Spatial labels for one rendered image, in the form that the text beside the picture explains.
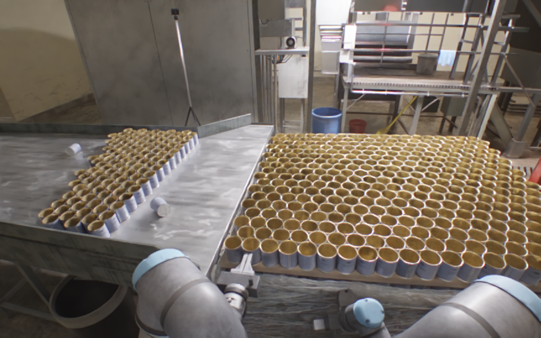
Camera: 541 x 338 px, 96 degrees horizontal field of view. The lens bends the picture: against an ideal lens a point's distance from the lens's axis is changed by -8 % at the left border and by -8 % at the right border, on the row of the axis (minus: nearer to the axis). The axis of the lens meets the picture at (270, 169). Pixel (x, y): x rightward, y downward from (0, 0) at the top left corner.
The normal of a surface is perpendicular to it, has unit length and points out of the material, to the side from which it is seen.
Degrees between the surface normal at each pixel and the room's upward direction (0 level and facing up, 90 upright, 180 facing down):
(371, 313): 24
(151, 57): 90
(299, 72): 90
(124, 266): 90
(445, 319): 36
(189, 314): 30
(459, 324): 16
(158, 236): 0
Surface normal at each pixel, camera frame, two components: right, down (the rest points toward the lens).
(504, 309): 0.00, -0.82
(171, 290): -0.24, -0.71
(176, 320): -0.28, -0.24
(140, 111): -0.18, 0.50
